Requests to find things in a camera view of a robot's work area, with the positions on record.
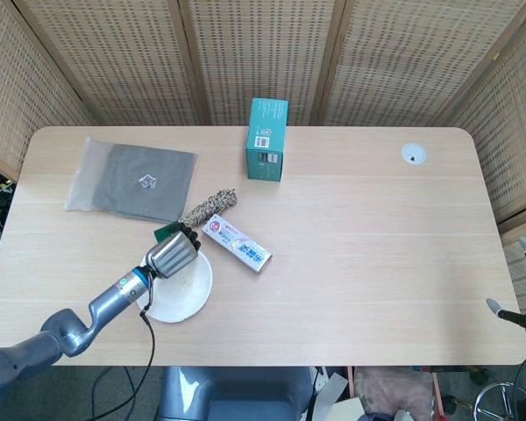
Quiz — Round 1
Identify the white table cable grommet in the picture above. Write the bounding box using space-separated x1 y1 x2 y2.
400 142 429 166

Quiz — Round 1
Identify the white stained plate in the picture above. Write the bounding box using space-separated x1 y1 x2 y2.
136 252 214 325

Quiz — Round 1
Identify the white pink toothpaste box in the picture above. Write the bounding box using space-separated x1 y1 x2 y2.
201 214 274 276

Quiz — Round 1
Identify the grey robot torso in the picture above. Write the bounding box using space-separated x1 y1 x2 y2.
157 366 313 421

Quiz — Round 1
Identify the black cable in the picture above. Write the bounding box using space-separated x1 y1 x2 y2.
91 275 157 420

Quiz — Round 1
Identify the green sponge block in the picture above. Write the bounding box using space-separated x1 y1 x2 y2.
152 222 183 243

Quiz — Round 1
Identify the chrome stool base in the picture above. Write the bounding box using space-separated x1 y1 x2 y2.
473 381 526 421

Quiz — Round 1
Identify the cardboard piece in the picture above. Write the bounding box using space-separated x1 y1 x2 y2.
306 372 365 421

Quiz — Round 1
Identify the grey cloth in clear bag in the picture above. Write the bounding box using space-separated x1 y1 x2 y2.
64 136 198 225

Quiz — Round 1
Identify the braided rope bundle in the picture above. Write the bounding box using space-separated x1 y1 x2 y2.
177 188 240 229

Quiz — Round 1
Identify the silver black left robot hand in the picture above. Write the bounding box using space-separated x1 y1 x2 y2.
145 223 203 281

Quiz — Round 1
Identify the pink plastic bag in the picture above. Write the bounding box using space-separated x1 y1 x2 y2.
354 367 439 417

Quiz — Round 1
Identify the woven bamboo folding screen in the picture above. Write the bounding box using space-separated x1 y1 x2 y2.
0 0 526 233

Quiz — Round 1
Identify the teal cardboard box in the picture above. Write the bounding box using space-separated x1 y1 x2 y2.
245 97 289 182

